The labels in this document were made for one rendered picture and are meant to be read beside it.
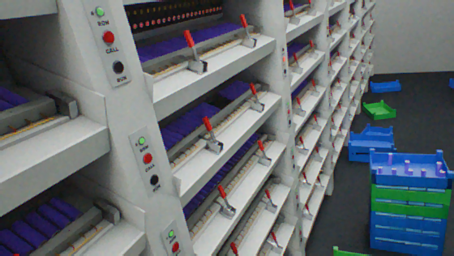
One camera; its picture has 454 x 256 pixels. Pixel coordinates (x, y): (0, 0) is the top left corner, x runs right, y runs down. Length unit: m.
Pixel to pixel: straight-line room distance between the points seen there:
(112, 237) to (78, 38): 0.32
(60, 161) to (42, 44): 0.17
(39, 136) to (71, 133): 0.04
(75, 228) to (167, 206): 0.15
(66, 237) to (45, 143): 0.16
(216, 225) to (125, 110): 0.44
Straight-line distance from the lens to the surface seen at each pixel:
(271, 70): 1.06
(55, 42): 0.48
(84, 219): 0.56
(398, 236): 1.75
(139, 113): 0.50
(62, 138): 0.45
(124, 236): 0.55
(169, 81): 0.60
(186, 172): 0.66
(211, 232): 0.79
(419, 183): 1.57
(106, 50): 0.47
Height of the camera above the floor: 1.29
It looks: 23 degrees down
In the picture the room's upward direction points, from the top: 10 degrees counter-clockwise
